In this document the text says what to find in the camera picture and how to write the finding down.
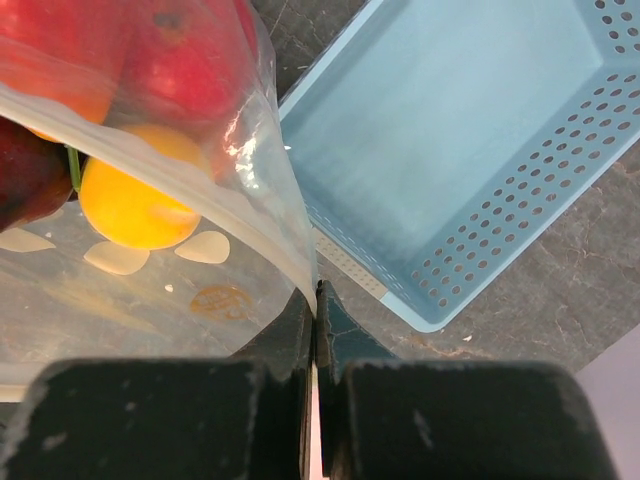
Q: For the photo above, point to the clear polka dot zip bag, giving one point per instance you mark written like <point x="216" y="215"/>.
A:
<point x="67" y="292"/>

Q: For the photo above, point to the bright red apple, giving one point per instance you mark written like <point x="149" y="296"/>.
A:
<point x="189" y="67"/>

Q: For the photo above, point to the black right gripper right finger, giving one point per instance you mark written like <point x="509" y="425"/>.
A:
<point x="386" y="418"/>

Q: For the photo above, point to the yellow lemon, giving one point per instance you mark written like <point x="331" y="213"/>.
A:
<point x="129" y="212"/>

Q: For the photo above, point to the light blue perforated basket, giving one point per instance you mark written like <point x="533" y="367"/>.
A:
<point x="434" y="141"/>

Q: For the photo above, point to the dark red apple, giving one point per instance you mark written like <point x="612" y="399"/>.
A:
<point x="35" y="176"/>

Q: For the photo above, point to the orange tangerine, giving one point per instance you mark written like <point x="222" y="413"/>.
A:
<point x="61" y="65"/>

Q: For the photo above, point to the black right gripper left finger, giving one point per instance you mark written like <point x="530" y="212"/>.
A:
<point x="245" y="416"/>

